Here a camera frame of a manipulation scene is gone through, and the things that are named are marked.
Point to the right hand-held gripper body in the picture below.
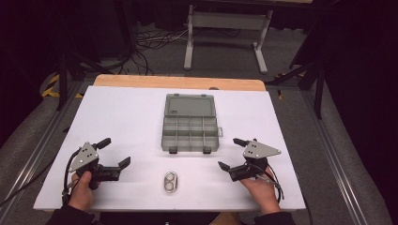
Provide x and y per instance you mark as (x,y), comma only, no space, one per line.
(258,151)

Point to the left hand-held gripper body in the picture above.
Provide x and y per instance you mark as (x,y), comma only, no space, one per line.
(84,157)

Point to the person's left hand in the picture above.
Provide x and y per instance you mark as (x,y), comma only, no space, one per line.
(80,189)

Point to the person's right hand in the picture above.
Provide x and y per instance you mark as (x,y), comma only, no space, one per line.
(261,191)

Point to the white table cover sheet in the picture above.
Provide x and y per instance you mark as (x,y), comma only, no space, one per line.
(131,125)

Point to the small clear oval case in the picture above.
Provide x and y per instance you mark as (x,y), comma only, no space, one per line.
(170,182)

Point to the clear plastic compartment box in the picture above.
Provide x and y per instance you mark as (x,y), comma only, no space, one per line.
(189,123)

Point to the yellow black hazard tape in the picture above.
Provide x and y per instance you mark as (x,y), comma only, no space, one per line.
(51,86)

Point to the black metal stand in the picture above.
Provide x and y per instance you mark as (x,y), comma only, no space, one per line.
(67,72)
(313,75)

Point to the aluminium floor rail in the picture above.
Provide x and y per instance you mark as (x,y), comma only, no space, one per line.
(331,150)
(34,150)

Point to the white metal desk frame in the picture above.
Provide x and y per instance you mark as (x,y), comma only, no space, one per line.
(226,22)

